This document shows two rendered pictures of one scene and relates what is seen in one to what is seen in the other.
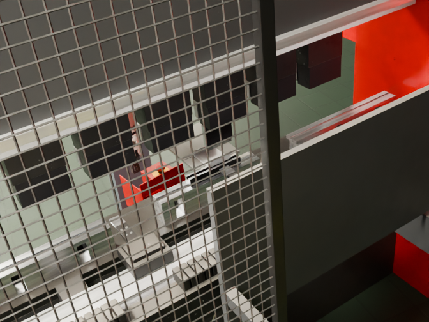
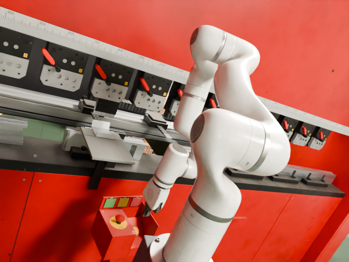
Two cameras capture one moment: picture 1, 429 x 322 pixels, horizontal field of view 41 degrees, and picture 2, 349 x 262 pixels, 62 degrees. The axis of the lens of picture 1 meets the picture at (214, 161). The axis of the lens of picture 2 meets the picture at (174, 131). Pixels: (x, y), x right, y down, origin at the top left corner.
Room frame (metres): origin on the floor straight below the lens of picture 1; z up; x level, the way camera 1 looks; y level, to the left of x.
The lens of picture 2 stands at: (2.87, 0.19, 1.53)
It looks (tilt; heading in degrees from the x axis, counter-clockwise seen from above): 18 degrees down; 175
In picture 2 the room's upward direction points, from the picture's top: 23 degrees clockwise
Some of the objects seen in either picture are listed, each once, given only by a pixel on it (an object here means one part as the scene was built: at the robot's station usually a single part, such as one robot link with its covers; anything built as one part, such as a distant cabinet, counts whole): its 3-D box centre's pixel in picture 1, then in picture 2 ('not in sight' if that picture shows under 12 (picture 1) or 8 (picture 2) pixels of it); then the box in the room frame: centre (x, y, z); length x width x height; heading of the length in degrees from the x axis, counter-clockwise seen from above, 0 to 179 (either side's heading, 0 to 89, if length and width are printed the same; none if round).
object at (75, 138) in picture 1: (103, 140); (184, 99); (1.41, 0.31, 1.24); 0.15 x 0.09 x 0.17; 119
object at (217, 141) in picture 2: not in sight; (219, 161); (2.25, 0.37, 1.30); 0.19 x 0.12 x 0.24; 102
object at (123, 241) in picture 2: (154, 184); (125, 225); (1.86, 0.25, 0.75); 0.20 x 0.16 x 0.18; 125
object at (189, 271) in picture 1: (237, 248); (118, 102); (1.14, -0.03, 1.02); 0.37 x 0.06 x 0.04; 119
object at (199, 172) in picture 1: (213, 169); (104, 132); (1.57, 0.01, 0.98); 0.20 x 0.03 x 0.03; 119
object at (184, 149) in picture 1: (198, 145); (106, 144); (1.72, 0.05, 1.00); 0.26 x 0.18 x 0.01; 29
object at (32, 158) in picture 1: (35, 167); (213, 107); (1.31, 0.48, 1.24); 0.15 x 0.09 x 0.17; 119
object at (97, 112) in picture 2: (217, 133); (106, 106); (1.59, -0.02, 1.11); 0.10 x 0.02 x 0.10; 119
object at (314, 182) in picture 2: not in sight; (314, 182); (0.76, 1.59, 0.89); 0.30 x 0.05 x 0.03; 119
